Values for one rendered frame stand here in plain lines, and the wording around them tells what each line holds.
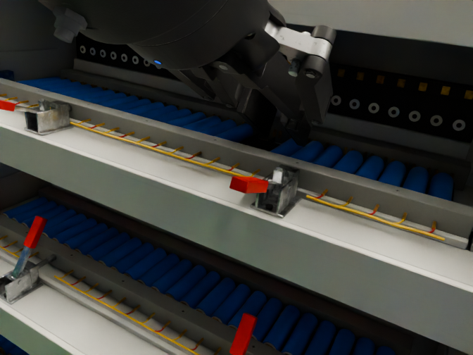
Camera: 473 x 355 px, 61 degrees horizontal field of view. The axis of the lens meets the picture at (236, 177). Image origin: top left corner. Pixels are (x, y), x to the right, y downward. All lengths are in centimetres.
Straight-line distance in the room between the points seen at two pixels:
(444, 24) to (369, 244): 15
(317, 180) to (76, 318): 29
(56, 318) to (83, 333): 4
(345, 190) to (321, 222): 4
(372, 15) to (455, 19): 5
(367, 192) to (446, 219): 6
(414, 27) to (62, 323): 42
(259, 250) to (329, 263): 5
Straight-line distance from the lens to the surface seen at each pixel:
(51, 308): 50
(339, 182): 33
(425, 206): 32
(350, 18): 31
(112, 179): 38
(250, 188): 25
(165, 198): 34
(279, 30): 22
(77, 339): 46
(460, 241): 33
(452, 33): 30
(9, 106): 44
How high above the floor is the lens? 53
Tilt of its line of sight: 7 degrees down
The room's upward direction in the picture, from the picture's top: 14 degrees clockwise
